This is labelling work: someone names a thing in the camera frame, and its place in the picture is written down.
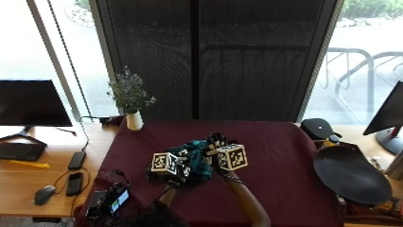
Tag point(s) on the black keyboard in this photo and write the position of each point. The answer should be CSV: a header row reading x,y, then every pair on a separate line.
x,y
20,151

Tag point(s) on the black phone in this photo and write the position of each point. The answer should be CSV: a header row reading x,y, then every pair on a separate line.
x,y
74,183

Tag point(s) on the grey computer mouse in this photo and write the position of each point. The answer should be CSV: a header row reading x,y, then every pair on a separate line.
x,y
44,194

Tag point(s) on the black round chair seat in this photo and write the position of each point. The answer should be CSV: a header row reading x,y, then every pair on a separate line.
x,y
350,173

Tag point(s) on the maroon tablecloth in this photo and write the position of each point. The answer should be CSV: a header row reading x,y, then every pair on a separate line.
x,y
272,164

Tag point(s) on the black computer monitor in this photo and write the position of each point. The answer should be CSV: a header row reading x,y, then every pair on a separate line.
x,y
388,115
30,102

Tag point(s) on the teal patterned cloth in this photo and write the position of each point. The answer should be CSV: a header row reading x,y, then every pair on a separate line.
x,y
198,160

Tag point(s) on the dark roller blind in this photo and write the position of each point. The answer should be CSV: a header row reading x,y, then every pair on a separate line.
x,y
218,60

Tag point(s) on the person's left hand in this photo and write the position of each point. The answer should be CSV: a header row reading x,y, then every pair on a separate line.
x,y
183,171

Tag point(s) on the grey metal bike rack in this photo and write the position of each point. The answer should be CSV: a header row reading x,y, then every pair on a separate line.
x,y
356,72
383,63

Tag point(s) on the white marker cube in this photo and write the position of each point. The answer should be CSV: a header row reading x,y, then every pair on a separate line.
x,y
231,157
163,163

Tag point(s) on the person's right hand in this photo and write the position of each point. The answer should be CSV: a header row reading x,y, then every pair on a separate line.
x,y
213,150

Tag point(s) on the bunch of small purple flowers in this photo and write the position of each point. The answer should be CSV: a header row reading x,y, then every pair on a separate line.
x,y
129,91

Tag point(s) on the black device with lit screen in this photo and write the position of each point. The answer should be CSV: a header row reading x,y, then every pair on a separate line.
x,y
109,198

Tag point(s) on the yellow flat strip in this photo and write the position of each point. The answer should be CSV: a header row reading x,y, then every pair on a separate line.
x,y
29,164

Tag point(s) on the white vase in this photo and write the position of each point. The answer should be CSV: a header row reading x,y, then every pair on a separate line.
x,y
134,120

